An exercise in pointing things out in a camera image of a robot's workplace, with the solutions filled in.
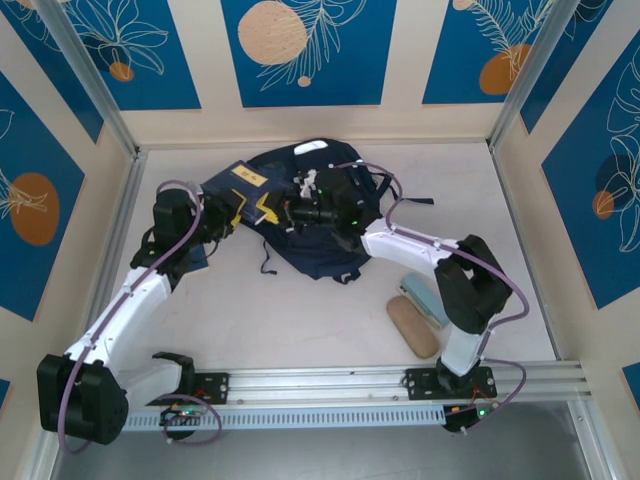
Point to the navy blue notebook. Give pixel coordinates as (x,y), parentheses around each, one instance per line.
(225,187)

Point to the navy blue backpack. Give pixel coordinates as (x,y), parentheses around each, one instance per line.
(320,255)

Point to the beige glasses case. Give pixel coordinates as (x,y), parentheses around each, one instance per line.
(412,327)

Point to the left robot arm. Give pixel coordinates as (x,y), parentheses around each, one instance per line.
(90,400)

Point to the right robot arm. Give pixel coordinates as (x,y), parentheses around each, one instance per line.
(470,290)

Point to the light blue pencil case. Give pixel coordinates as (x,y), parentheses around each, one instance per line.
(425,297)

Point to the grey metal shelf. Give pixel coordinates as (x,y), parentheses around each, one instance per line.
(320,457)

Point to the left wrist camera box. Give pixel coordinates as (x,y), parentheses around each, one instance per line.
(196,189)

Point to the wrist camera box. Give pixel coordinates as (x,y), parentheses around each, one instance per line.
(307,182)
(196,189)

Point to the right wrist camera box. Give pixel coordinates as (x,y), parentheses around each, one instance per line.
(307,182)

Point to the left aluminium table rail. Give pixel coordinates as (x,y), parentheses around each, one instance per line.
(125,210)

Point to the aluminium table rail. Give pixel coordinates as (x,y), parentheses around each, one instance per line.
(125,210)
(505,190)

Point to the blue floral wall panel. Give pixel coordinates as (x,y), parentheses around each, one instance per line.
(4,395)
(30,275)
(575,225)
(165,75)
(560,60)
(632,380)
(45,40)
(350,75)
(450,60)

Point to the right aluminium table rail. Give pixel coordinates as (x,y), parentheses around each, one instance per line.
(505,190)

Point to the left aluminium frame post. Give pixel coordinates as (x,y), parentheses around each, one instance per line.
(85,65)

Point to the aluminium frame post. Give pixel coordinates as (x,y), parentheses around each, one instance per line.
(85,65)
(525,70)

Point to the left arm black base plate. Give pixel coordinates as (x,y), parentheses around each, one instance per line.
(220,387)

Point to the aluminium mounting rail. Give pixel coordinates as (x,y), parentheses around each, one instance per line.
(320,382)

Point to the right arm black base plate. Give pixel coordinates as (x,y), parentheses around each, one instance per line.
(420,382)

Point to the right aluminium frame post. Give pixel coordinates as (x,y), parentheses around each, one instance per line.
(525,70)

